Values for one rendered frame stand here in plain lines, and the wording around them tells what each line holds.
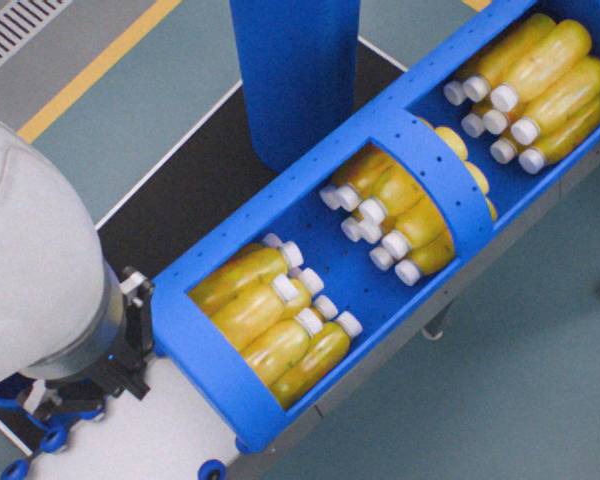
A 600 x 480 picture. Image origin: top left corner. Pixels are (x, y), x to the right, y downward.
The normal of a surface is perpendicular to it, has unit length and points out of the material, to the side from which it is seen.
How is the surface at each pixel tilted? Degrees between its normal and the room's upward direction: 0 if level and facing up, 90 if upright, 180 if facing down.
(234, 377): 30
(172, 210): 0
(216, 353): 14
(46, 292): 90
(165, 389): 0
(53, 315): 91
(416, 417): 0
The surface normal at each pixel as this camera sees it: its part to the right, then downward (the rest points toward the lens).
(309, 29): 0.19, 0.92
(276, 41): -0.26, 0.91
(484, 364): -0.02, -0.35
